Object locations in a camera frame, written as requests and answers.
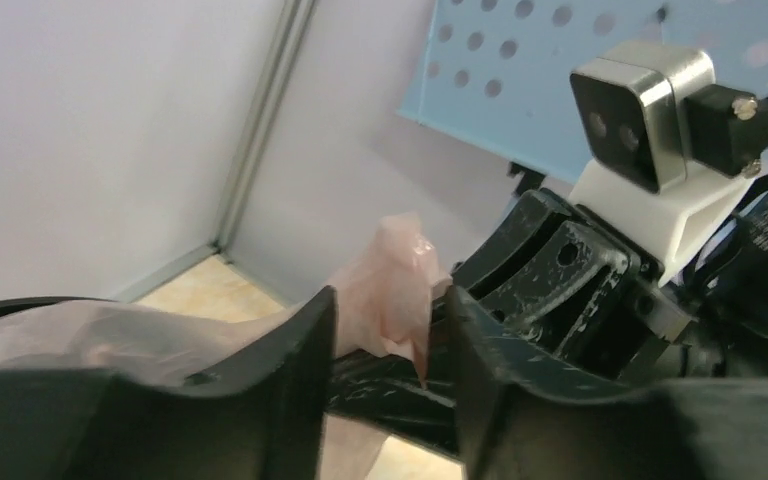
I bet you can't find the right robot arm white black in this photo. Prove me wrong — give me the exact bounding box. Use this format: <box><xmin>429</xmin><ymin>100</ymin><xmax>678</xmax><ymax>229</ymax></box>
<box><xmin>328</xmin><ymin>175</ymin><xmax>768</xmax><ymax>479</ymax></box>

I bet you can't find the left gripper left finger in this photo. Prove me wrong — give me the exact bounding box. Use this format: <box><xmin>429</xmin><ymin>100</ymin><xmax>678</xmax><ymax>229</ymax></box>
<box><xmin>0</xmin><ymin>287</ymin><xmax>336</xmax><ymax>479</ymax></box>

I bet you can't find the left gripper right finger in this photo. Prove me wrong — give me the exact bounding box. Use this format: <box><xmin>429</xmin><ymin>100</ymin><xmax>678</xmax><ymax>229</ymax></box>
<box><xmin>446</xmin><ymin>287</ymin><xmax>768</xmax><ymax>479</ymax></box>

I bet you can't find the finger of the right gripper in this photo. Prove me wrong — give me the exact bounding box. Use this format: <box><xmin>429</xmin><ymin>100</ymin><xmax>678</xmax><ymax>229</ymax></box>
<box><xmin>328</xmin><ymin>346</ymin><xmax>457</xmax><ymax>458</ymax></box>

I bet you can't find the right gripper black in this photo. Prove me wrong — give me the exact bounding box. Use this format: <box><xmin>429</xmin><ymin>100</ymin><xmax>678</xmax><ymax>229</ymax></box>
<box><xmin>452</xmin><ymin>189</ymin><xmax>696</xmax><ymax>383</ymax></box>

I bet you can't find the black plastic trash bin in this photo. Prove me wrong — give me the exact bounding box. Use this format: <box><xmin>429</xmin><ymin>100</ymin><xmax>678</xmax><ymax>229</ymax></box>
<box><xmin>0</xmin><ymin>296</ymin><xmax>465</xmax><ymax>458</ymax></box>

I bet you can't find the aluminium frame rail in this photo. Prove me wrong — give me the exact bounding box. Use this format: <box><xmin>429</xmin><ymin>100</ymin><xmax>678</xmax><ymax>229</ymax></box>
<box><xmin>113</xmin><ymin>0</ymin><xmax>317</xmax><ymax>302</ymax></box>

